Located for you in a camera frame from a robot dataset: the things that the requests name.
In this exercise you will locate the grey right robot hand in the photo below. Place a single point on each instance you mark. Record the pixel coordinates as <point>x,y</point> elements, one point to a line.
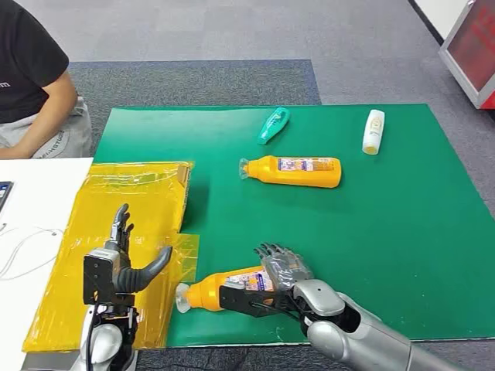
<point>286,269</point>

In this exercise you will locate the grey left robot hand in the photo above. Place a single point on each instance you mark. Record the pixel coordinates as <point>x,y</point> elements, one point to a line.
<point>123,276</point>

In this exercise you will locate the orange bottle with clear cap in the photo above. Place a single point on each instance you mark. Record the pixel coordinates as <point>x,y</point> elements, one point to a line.
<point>205,294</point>
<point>329,176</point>

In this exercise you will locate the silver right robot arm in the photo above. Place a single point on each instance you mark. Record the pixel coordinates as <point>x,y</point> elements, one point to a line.
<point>367,338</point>

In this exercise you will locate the teal plastic bottle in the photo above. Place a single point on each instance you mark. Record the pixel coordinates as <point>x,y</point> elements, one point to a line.
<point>273,127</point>

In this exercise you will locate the white plastic bottle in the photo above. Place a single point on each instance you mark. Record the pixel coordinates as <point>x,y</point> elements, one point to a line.
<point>373,133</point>

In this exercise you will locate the yellow plastic film sheet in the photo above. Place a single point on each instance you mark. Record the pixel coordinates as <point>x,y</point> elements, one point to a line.
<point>116,194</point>

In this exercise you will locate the green table mat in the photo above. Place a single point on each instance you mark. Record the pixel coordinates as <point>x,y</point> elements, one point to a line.
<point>386,246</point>

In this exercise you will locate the white table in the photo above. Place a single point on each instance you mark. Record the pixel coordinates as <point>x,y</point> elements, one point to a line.
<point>35,205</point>

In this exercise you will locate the dark smartphone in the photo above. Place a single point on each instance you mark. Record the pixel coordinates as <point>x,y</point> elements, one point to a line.
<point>4,194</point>

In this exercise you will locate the person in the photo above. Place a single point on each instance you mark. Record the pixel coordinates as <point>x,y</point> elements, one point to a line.
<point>27,61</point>

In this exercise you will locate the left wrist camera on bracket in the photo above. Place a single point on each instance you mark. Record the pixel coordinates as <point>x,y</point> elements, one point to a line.
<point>97,276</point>

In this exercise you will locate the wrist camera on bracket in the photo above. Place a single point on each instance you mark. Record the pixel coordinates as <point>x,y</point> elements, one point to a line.
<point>97,276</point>
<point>247,302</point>

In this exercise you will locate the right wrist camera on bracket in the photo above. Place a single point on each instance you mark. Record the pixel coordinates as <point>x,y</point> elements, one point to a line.
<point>247,302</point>

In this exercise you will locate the red cabinet with white frame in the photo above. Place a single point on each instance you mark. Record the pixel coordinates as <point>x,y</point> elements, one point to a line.
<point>471,46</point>

